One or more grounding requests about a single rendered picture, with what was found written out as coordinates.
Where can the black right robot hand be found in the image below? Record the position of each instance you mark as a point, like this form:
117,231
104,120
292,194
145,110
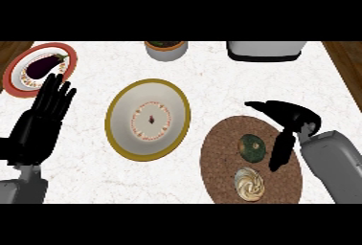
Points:
289,118

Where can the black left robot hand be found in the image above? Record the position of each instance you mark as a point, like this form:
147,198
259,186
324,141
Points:
38,127

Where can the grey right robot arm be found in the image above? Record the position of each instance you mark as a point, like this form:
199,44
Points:
333,166

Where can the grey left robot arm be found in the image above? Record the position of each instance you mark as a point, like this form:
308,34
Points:
24,186

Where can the green squash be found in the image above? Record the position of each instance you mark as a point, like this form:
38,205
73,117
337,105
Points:
252,148

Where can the round brown woven placemat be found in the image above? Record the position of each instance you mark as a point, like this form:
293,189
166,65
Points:
222,159

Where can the yellow rimmed white bowl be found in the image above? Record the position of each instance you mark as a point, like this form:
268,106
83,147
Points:
148,119

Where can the red rimmed white plate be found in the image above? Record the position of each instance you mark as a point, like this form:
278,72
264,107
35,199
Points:
21,83

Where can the purple eggplant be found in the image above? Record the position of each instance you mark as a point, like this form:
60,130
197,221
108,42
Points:
43,65

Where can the pale grey appliance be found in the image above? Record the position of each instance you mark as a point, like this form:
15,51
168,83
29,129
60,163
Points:
264,49

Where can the cream swirled cupcake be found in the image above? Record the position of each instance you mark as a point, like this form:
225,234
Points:
249,184

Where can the grey pot with orange rim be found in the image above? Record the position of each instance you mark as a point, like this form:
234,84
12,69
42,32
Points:
166,50

